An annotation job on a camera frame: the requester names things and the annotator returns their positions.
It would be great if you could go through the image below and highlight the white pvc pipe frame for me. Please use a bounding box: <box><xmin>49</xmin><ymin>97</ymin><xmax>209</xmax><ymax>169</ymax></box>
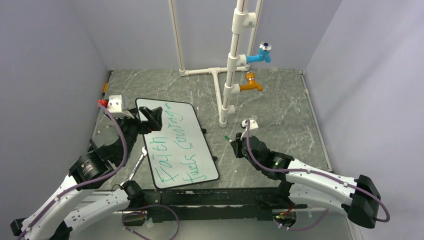
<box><xmin>168</xmin><ymin>0</ymin><xmax>264</xmax><ymax>128</ymax></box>

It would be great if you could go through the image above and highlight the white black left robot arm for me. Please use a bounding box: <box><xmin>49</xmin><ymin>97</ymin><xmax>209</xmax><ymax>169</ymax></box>
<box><xmin>10</xmin><ymin>103</ymin><xmax>163</xmax><ymax>240</ymax></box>

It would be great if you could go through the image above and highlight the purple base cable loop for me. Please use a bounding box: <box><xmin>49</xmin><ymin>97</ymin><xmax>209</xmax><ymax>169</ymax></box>
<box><xmin>120</xmin><ymin>203</ymin><xmax>180</xmax><ymax>240</ymax></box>

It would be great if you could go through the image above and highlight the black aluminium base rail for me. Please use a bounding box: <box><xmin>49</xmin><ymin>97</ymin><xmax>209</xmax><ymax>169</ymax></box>
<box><xmin>126</xmin><ymin>187</ymin><xmax>292</xmax><ymax>223</ymax></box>

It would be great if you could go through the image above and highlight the orange yellow pen by wall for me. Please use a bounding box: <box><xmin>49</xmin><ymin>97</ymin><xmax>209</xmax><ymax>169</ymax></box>
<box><xmin>102</xmin><ymin>82</ymin><xmax>109</xmax><ymax>97</ymax></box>

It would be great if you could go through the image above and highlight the black framed whiteboard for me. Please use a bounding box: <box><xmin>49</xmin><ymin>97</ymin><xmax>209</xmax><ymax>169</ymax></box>
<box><xmin>135</xmin><ymin>98</ymin><xmax>219</xmax><ymax>190</ymax></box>

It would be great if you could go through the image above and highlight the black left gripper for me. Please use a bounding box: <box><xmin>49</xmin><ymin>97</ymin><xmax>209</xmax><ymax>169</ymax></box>
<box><xmin>111</xmin><ymin>105</ymin><xmax>162</xmax><ymax>164</ymax></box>

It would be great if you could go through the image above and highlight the white green whiteboard marker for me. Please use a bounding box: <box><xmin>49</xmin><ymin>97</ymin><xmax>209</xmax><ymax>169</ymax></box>
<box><xmin>224</xmin><ymin>135</ymin><xmax>232</xmax><ymax>142</ymax></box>

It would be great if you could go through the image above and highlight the silver open end wrench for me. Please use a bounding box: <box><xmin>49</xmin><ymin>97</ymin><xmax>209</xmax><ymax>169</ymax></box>
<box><xmin>119</xmin><ymin>146</ymin><xmax>148</xmax><ymax>187</ymax></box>

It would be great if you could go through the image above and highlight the orange plastic faucet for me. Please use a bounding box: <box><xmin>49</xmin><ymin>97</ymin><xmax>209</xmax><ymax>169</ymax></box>
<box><xmin>239</xmin><ymin>71</ymin><xmax>263</xmax><ymax>92</ymax></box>

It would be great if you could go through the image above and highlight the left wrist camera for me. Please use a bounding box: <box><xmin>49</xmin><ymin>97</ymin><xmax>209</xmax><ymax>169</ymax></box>
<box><xmin>97</xmin><ymin>95</ymin><xmax>133</xmax><ymax>118</ymax></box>

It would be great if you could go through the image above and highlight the blue plastic faucet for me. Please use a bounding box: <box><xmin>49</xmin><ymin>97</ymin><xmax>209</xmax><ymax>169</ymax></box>
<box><xmin>246</xmin><ymin>42</ymin><xmax>272</xmax><ymax>64</ymax></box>

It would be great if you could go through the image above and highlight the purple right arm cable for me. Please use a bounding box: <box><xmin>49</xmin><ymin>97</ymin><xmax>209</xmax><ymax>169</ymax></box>
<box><xmin>241</xmin><ymin>119</ymin><xmax>391</xmax><ymax>233</ymax></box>

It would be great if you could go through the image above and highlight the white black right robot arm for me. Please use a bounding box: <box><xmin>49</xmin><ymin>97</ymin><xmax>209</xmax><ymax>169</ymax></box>
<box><xmin>225</xmin><ymin>133</ymin><xmax>381</xmax><ymax>229</ymax></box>

